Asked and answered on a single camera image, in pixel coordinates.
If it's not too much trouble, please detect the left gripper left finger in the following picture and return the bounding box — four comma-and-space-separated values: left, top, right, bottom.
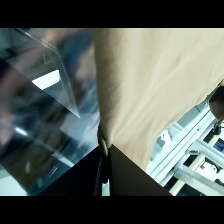
34, 145, 104, 197

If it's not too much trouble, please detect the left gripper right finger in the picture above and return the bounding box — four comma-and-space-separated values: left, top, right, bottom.
109, 143, 172, 197

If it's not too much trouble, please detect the beige T-shirt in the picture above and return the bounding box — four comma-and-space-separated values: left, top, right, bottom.
92, 28, 224, 173

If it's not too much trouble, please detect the silver frame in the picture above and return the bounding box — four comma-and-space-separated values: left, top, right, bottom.
145, 99, 224, 197

